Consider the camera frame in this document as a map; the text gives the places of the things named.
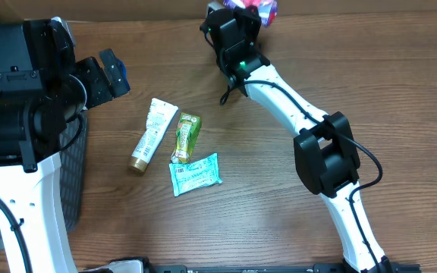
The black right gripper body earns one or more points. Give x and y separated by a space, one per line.
234 19

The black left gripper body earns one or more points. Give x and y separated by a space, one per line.
113 72

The purple snack packet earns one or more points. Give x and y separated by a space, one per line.
267 9

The white tube with gold cap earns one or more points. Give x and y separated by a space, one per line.
159 117

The green yellow snack pouch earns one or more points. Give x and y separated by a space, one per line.
187 132

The teal snack packet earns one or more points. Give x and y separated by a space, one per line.
202 173

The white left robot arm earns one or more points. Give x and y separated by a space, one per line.
43 87

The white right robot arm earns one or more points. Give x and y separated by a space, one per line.
325 153

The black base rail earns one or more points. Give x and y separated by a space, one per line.
142 264

